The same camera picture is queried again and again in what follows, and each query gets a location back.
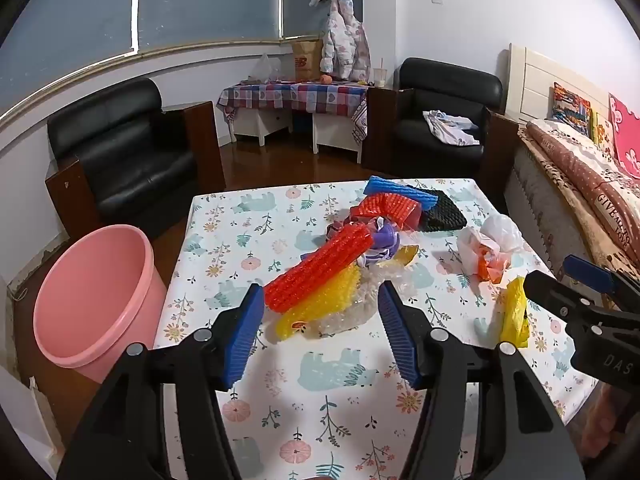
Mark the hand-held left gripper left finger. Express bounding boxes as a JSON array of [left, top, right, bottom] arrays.
[[56, 283, 266, 480]]

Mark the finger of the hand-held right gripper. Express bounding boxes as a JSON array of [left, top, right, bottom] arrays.
[[561, 254, 640, 311], [523, 270, 608, 333]]

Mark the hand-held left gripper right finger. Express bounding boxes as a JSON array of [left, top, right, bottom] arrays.
[[377, 280, 586, 480]]

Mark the clear bubble wrap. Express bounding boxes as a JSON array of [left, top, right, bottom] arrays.
[[315, 265, 416, 336]]

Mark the yellow plastic bag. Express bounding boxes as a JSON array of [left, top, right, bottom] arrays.
[[500, 276, 531, 348]]

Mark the orange and white plastic bag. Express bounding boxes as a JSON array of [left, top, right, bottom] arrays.
[[457, 227, 513, 283]]

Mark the yellow bubble wrap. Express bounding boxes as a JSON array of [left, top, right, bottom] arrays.
[[276, 265, 363, 343]]

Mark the purple plastic bag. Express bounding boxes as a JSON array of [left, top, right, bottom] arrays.
[[345, 217, 401, 266]]

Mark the red bubble wrap roll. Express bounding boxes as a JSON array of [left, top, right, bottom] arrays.
[[263, 223, 374, 312]]

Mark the red printed bubble mailer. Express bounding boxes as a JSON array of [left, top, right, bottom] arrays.
[[349, 195, 426, 233]]

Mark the black foam net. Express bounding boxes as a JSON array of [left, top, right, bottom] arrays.
[[417, 190, 468, 233]]

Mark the blue foam sheet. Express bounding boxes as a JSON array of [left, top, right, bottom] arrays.
[[363, 176, 438, 213]]

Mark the pink plastic bucket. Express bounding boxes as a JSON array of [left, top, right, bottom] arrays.
[[34, 225, 168, 382]]

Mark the floral tablecloth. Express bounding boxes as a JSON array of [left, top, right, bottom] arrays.
[[152, 178, 601, 480]]

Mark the brown dotted quilt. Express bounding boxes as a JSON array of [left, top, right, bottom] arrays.
[[525, 119, 640, 261]]

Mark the bed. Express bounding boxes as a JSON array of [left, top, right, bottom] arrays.
[[504, 122, 640, 311]]

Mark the yellow pillow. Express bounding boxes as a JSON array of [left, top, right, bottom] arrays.
[[590, 112, 618, 158]]

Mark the pink flower pillow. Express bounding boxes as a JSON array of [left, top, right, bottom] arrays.
[[608, 93, 640, 178]]

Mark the colourful striped pillow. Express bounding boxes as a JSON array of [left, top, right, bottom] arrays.
[[552, 83, 592, 136]]

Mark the white printed garment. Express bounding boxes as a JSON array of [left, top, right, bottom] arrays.
[[423, 110, 483, 147]]

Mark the cream wooden headboard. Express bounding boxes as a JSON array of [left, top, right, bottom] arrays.
[[507, 43, 623, 123]]

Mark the black leather armchair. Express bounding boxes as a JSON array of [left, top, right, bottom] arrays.
[[361, 57, 518, 186], [45, 77, 226, 241]]

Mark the white desk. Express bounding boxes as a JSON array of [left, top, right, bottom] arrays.
[[232, 105, 366, 156]]

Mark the checkered tablecloth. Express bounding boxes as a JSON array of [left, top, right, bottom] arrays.
[[216, 81, 373, 143]]

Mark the clear plastic bag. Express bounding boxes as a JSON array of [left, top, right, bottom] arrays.
[[252, 53, 283, 83]]

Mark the brown paper bag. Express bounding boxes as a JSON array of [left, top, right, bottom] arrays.
[[291, 37, 325, 82]]

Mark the white printed puffer jacket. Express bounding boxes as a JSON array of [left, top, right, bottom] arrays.
[[320, 0, 372, 81]]

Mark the window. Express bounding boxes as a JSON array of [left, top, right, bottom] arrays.
[[0, 0, 363, 111]]

